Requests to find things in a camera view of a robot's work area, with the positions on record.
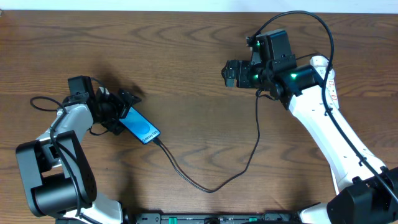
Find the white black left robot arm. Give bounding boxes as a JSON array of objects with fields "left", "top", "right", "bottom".
[{"left": 16, "top": 76, "right": 141, "bottom": 223}]

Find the white power strip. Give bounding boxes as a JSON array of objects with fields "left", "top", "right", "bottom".
[{"left": 310, "top": 55, "right": 339, "bottom": 109}]

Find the black USB charging cable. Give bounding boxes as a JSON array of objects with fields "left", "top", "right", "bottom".
[{"left": 152, "top": 52, "right": 324, "bottom": 194}]

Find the blue Galaxy smartphone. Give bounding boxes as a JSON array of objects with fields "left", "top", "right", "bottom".
[{"left": 119, "top": 107, "right": 160, "bottom": 144}]

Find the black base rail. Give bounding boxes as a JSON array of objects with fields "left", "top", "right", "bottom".
[{"left": 135, "top": 212, "right": 303, "bottom": 224}]

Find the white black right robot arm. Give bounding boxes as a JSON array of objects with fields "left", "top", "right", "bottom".
[{"left": 221, "top": 29, "right": 397, "bottom": 223}]

